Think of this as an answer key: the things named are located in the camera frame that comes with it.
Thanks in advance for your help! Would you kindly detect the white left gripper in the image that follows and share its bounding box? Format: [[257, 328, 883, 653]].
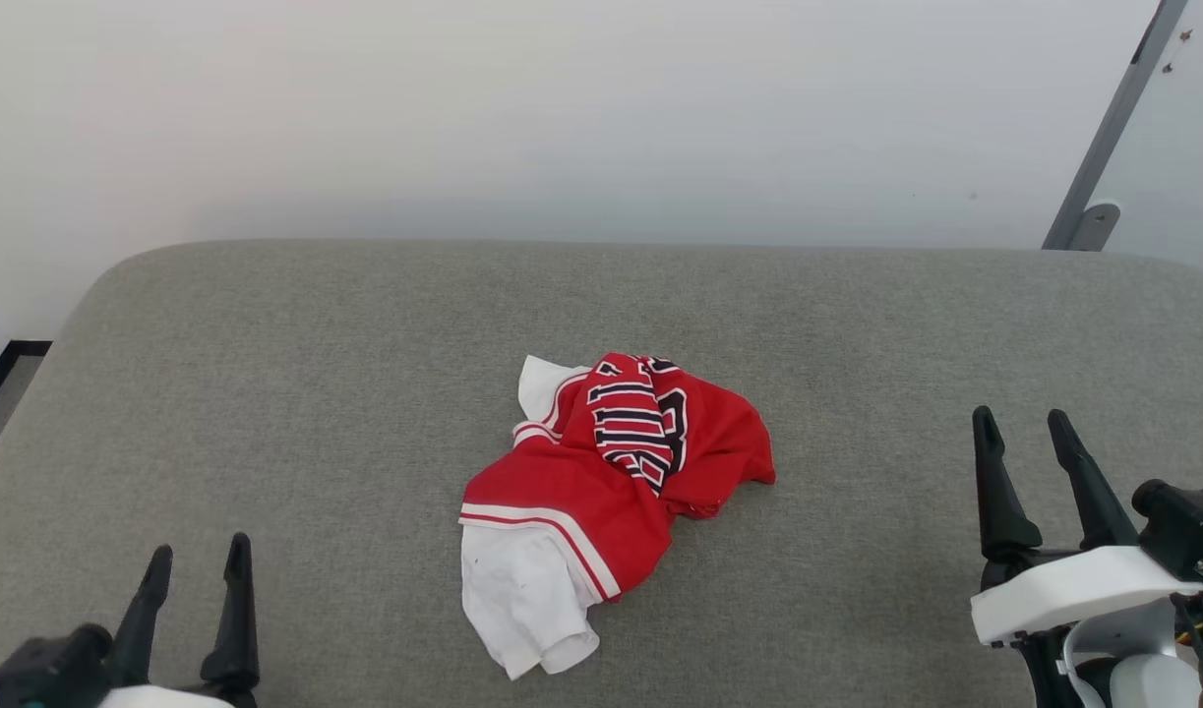
[[99, 532, 261, 708]]

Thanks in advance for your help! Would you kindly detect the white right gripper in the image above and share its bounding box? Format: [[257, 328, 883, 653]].
[[970, 405, 1203, 708]]

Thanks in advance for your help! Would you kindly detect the red white basketball jersey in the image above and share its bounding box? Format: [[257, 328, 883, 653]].
[[458, 352, 777, 681]]

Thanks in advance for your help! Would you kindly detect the grey fabric sofa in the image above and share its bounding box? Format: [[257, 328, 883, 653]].
[[0, 239, 1203, 708]]

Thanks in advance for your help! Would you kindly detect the black skirting strip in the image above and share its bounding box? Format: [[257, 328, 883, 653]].
[[0, 340, 53, 434]]

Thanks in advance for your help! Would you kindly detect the grey slanted metal bar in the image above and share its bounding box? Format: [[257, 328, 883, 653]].
[[1042, 0, 1190, 251]]

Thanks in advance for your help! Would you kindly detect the grey metal bar bracket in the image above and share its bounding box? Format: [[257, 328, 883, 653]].
[[1068, 202, 1121, 252]]

